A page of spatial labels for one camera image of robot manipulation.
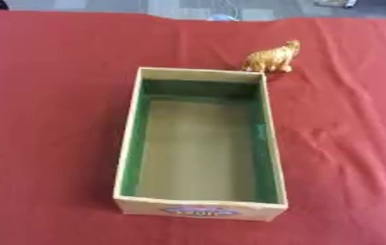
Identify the pale object on floor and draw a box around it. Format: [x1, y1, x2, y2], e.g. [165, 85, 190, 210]
[313, 0, 360, 10]

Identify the pale blue round object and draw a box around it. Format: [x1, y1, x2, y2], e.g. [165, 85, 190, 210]
[204, 12, 241, 22]

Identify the tan cardboard box green inside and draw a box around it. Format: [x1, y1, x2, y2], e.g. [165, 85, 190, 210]
[112, 66, 290, 223]

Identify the orange striped tiger toy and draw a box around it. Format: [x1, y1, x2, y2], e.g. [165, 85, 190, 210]
[239, 38, 304, 75]

